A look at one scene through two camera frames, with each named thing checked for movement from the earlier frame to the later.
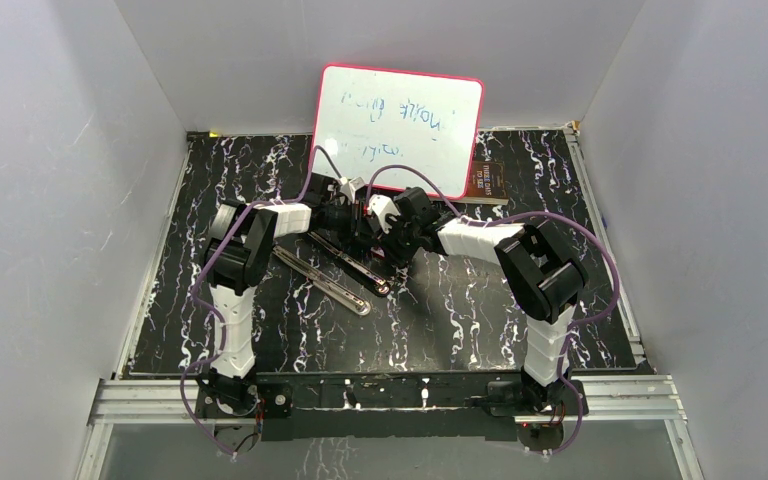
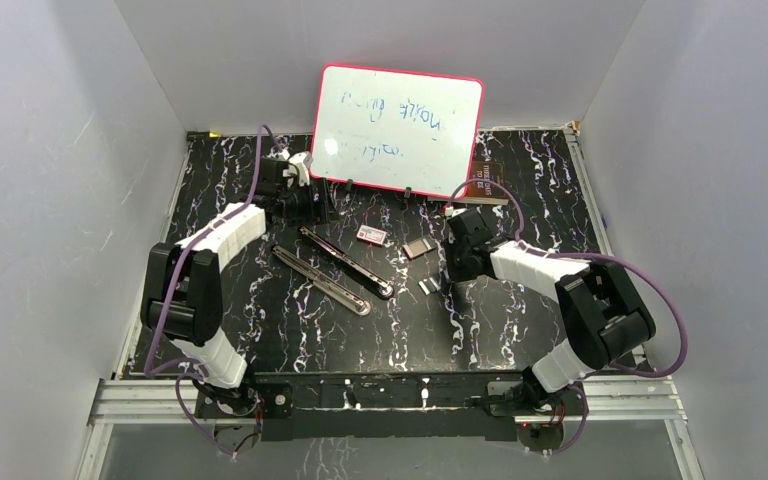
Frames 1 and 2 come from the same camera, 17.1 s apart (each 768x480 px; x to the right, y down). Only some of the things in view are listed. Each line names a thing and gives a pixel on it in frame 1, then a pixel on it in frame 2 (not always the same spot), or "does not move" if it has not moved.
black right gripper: x=391 y=251 -> x=456 y=275
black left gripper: x=350 y=237 -> x=317 y=213
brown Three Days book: x=488 y=183 does not move
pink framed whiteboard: x=370 y=119 does not move
